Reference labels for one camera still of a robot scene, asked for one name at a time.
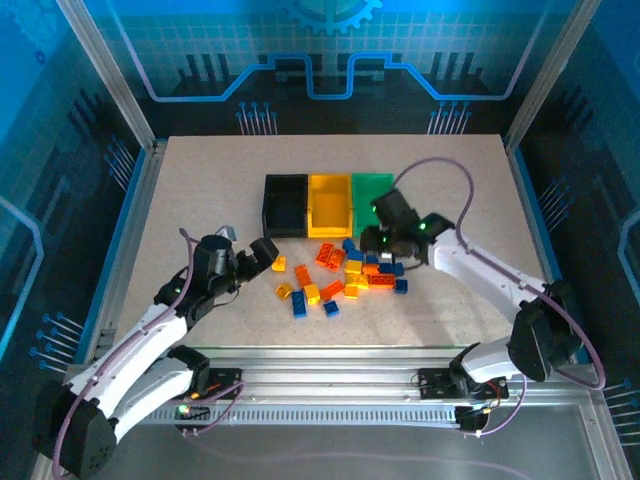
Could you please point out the yellow plastic bin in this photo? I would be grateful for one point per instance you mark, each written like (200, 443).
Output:
(330, 205)

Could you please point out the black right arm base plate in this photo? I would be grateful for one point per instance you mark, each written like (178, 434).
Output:
(432, 380)

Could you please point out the small controller board green light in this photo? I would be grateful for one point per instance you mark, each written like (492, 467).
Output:
(190, 412)

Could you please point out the small blue lego brick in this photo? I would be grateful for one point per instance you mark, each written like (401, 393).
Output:
(348, 245)
(331, 308)
(401, 285)
(372, 259)

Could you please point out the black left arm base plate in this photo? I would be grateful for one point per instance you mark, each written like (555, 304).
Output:
(227, 376)

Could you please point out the green plastic bin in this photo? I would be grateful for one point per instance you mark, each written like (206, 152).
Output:
(365, 195)

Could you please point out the long blue lego brick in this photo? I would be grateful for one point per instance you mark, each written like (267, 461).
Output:
(299, 303)

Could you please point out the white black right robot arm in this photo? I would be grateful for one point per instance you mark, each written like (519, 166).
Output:
(480, 270)

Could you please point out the small amber lego brick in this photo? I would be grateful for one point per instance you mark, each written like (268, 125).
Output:
(351, 292)

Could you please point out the aluminium extrusion rail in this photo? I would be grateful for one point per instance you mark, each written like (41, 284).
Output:
(325, 370)

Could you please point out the black plastic bin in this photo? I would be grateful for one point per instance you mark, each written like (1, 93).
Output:
(285, 210)

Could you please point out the long orange lego brick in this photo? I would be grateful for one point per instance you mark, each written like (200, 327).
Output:
(380, 280)

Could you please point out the small yellow lego brick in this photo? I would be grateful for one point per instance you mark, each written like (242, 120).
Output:
(279, 263)

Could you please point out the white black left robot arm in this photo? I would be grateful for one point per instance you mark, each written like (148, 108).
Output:
(145, 335)

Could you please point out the aluminium table side rail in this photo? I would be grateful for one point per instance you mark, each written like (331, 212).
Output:
(132, 225)

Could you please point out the aluminium frame post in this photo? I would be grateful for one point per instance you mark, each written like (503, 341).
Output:
(109, 75)
(550, 75)

